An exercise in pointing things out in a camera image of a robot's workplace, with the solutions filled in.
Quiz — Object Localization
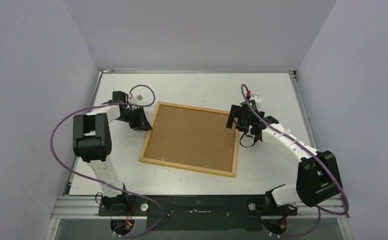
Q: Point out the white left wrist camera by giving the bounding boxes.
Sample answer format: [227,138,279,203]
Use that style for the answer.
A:
[129,94,144,106]

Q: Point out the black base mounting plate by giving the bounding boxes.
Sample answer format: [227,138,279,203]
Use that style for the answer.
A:
[98,194,297,232]

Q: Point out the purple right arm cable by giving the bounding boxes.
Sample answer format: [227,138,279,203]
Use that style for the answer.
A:
[240,83,350,239]

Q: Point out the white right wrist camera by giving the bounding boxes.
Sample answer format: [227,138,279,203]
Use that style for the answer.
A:
[249,94,262,106]

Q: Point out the yellow wooden picture frame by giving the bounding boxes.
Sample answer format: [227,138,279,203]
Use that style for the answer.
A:
[138,101,240,178]

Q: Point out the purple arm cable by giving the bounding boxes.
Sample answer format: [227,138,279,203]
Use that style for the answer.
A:
[50,84,164,240]
[240,83,350,239]

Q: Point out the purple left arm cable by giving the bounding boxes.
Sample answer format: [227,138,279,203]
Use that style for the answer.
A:
[50,84,164,240]

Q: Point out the brown cardboard backing board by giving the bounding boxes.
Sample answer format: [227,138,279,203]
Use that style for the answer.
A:
[143,104,237,174]

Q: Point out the aluminium front rail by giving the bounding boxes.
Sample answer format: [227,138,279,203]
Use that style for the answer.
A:
[51,195,344,219]

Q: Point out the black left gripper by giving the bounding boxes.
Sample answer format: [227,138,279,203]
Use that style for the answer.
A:
[117,106,152,132]

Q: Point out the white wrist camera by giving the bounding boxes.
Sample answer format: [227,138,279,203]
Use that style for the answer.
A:
[129,94,144,106]
[249,94,262,106]

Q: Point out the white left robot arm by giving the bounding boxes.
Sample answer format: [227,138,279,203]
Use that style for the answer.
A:
[73,91,152,216]

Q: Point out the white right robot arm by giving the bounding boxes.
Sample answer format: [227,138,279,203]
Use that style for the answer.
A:
[226,100,342,215]

